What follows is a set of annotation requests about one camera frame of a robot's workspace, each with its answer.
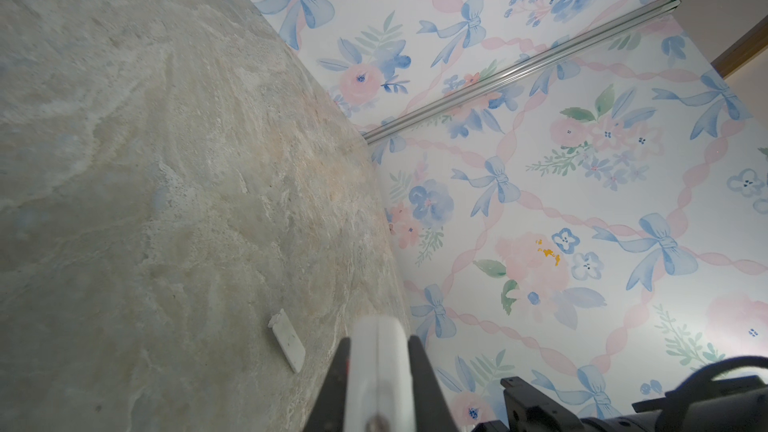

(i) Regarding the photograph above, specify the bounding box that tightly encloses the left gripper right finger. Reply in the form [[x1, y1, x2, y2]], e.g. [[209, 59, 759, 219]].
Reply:
[[408, 335, 458, 432]]

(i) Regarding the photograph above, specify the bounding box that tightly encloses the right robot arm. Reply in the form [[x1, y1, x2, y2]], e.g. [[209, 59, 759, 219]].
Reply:
[[474, 376, 767, 431]]

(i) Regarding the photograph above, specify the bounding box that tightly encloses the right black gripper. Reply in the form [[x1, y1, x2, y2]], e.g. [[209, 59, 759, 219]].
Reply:
[[473, 377, 585, 432]]

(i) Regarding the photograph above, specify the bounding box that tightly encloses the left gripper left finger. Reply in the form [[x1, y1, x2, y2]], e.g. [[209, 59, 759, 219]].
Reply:
[[303, 338, 351, 432]]

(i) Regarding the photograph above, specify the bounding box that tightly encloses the white remote control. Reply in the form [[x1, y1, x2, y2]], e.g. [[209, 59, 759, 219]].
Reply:
[[343, 316, 416, 431]]

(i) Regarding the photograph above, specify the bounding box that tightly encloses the white battery cover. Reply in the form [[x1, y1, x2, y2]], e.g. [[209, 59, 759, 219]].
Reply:
[[268, 309, 306, 373]]

